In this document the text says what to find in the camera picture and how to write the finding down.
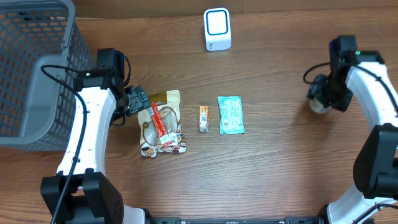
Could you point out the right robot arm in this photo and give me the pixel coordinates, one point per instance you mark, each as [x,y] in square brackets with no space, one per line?
[361,74]

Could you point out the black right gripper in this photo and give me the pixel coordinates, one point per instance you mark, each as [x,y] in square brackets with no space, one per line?
[315,92]

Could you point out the green lid jar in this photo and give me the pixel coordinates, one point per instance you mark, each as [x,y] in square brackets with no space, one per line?
[318,107]

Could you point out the orange tissue pack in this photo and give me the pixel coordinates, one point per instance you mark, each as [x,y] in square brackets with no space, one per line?
[204,119]

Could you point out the red white snack bar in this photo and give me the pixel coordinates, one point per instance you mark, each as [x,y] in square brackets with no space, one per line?
[164,137]

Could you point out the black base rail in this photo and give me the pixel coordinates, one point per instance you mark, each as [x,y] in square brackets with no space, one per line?
[286,220]

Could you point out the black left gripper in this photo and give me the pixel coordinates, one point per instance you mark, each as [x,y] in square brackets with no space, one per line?
[138,100]

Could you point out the grey plastic shopping basket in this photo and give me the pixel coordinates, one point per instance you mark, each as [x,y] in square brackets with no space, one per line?
[36,112]

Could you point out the white barcode scanner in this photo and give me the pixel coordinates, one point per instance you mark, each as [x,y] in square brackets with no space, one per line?
[217,29]

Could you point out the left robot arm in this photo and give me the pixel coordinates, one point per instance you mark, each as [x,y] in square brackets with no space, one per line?
[80,192]

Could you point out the teal wet wipes pack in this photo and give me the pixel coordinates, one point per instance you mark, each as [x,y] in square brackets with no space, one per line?
[231,115]

